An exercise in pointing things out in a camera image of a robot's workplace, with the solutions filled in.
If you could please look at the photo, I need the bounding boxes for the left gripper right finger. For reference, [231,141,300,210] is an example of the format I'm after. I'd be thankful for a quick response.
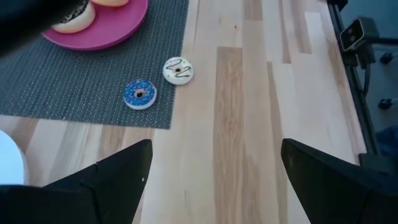
[280,138,398,224]

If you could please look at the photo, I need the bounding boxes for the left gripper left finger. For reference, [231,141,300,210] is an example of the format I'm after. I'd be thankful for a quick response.
[0,139,154,224]

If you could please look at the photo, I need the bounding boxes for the large green drizzled donut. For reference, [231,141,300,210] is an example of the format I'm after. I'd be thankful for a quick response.
[51,1,96,34]

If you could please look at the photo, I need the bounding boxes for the large blue frosted donut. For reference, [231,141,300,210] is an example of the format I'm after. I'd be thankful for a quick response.
[91,0,129,7]

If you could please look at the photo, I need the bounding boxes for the small blue sprinkled donut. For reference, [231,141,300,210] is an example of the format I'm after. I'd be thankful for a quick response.
[123,79,158,111]

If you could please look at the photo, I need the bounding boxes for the small white drizzled donut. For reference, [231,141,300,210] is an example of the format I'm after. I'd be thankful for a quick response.
[162,56,195,86]

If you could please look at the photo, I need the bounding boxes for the grey woven placemat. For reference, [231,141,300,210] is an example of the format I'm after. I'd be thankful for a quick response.
[0,0,190,130]

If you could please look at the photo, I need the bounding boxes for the pink round plate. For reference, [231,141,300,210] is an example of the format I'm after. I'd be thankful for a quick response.
[42,0,149,52]

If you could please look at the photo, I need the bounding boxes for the black chair caster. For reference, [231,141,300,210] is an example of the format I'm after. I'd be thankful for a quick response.
[379,52,395,65]
[377,98,395,110]

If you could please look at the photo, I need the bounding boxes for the white round plate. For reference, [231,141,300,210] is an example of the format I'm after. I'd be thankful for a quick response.
[0,129,29,187]

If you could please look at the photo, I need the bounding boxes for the black aluminium table frame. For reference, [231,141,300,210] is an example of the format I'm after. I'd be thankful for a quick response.
[326,0,398,177]

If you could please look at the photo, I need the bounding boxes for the table-level camera on mount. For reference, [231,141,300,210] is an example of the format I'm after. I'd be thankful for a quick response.
[338,17,382,69]

